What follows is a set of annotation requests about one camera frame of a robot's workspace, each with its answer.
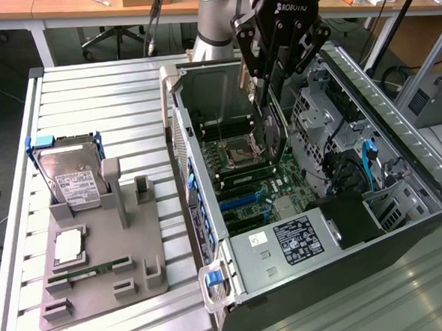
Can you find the black graphics card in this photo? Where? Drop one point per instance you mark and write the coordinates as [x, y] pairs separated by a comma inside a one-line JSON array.
[[273, 132]]

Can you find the RAM slot white latches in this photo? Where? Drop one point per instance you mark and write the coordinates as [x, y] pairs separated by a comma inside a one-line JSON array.
[[237, 125], [237, 118]]

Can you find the black stand pole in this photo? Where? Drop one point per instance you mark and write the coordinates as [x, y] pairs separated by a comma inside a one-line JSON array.
[[396, 21]]

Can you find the thin locking lever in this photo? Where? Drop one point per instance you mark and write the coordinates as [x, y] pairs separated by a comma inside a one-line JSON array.
[[222, 129]]

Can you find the silver socket cover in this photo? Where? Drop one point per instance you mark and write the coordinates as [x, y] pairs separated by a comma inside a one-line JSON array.
[[251, 139]]

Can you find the CPU socket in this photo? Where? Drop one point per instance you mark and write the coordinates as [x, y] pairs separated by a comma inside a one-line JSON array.
[[239, 153]]

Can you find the black office chair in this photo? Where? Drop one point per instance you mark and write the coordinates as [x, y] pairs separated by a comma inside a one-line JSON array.
[[117, 36]]

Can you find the dark RAM stick white label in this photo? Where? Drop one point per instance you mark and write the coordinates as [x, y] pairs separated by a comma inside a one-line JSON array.
[[240, 180]]

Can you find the grey equipment box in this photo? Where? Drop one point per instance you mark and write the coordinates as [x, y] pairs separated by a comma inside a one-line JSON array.
[[438, 103]]

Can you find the black expansion slot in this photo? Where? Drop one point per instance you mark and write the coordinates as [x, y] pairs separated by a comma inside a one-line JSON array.
[[237, 193], [247, 225]]

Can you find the green motherboard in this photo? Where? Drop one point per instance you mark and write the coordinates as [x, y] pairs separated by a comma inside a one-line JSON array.
[[294, 191]]

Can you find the blue expansion slot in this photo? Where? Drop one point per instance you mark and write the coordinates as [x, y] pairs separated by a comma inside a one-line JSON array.
[[238, 203]]

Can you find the silver chipset heat sink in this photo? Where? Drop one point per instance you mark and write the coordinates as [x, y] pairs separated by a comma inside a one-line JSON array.
[[285, 204]]

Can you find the black plastic shroud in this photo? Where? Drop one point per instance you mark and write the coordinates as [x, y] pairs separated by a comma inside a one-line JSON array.
[[348, 221]]

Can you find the silver disk bay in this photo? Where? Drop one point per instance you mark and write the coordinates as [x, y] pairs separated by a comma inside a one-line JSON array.
[[396, 207]]

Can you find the long wooden desk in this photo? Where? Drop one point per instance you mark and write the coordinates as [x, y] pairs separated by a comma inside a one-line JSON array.
[[65, 10]]

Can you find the silver power supply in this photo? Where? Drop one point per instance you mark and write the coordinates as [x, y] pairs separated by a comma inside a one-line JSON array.
[[264, 260]]

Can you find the silver hard disk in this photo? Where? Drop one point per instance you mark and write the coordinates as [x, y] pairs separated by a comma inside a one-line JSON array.
[[71, 171]]

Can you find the hard disk drive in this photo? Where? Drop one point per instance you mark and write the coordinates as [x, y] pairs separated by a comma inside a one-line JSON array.
[[43, 141]]

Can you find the blue case release latch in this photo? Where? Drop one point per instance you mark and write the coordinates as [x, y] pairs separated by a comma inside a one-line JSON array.
[[213, 279]]

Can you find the black PC case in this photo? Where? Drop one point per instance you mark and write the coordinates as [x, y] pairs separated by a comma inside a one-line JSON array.
[[363, 277]]

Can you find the grey parts rack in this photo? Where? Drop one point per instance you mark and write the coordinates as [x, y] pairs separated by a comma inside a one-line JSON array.
[[98, 248]]

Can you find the silver CPU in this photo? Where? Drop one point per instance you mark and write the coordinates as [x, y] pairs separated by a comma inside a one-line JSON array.
[[68, 248]]

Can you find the green RAM stick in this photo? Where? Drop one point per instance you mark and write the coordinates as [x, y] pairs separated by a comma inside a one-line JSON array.
[[88, 272]]

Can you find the aluminium frame profile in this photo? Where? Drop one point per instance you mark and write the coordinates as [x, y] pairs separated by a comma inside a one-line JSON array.
[[430, 59]]

